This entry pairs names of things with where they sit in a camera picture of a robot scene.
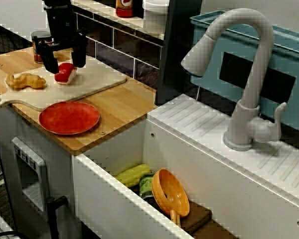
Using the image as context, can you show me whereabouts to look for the tan toy chicken piece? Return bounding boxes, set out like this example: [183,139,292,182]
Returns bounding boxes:
[5,73,47,91]

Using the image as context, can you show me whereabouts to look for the teal plastic bin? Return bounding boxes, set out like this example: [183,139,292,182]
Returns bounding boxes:
[189,9,299,135]

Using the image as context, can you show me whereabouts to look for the red white toy sushi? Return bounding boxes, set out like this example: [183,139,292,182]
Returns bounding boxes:
[54,62,78,85]

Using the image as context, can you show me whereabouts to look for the white cup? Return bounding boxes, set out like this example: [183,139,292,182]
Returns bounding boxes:
[142,0,170,35]

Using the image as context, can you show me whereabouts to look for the dark upright panel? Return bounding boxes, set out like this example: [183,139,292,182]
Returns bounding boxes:
[154,0,203,105]

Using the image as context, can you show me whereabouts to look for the red yellow bottle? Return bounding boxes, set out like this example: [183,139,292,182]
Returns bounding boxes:
[115,0,135,18]

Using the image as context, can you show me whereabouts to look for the white toy sink basin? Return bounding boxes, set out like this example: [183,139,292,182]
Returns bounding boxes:
[71,94,299,239]

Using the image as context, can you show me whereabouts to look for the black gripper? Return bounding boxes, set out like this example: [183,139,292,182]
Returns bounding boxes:
[34,6,89,74]

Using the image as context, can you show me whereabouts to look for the pale wooden cutting board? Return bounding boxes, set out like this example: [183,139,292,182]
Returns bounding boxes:
[0,55,128,112]

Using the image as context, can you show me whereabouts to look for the white tile shelf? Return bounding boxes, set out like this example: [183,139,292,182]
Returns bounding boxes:
[72,0,165,40]

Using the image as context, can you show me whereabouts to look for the orange toy strainer pan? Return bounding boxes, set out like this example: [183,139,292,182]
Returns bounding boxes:
[150,168,191,229]

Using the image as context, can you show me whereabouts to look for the brown label soup can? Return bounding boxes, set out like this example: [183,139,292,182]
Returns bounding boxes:
[31,31,53,65]

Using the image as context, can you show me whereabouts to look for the yellow toy corn cob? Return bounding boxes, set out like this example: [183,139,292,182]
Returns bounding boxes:
[114,163,152,188]

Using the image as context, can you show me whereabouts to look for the green toy can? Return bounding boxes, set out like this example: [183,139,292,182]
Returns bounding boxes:
[139,173,155,200]

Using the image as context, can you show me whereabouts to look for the grey toy faucet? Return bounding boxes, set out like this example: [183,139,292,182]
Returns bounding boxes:
[180,7,288,152]

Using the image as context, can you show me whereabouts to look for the red round plate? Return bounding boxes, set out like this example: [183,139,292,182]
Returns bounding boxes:
[38,101,101,136]

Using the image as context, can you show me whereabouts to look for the grey dishwasher panel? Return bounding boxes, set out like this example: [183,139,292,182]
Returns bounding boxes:
[11,136,50,212]

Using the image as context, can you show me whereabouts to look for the black floor cable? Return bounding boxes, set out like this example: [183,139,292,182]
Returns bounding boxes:
[0,230,30,239]

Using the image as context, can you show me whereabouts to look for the black dishwasher handle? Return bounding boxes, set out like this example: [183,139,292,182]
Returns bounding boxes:
[46,196,69,239]

